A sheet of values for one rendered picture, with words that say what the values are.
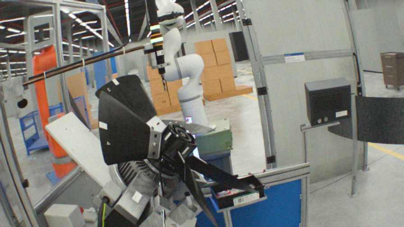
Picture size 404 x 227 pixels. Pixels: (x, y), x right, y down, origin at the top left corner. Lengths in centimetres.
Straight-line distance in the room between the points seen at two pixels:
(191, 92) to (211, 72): 752
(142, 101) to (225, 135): 73
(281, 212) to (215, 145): 56
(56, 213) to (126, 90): 65
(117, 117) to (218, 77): 853
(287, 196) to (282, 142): 144
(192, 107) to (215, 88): 757
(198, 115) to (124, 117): 95
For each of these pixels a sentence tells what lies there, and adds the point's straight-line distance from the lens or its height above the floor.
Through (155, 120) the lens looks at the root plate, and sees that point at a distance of 126.
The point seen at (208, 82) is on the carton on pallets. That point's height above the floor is 47.
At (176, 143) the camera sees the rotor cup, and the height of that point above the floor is 121.
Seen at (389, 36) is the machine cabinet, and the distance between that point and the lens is 1119.
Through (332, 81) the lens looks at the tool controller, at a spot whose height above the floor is 124.
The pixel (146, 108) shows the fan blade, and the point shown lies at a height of 132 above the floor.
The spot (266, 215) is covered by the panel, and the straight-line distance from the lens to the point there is 184.
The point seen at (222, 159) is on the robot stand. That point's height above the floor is 89.
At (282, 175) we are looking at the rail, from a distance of 172.
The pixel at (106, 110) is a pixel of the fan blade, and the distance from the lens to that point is 100.
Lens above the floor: 150
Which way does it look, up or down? 11 degrees down
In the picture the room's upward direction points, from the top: 11 degrees counter-clockwise
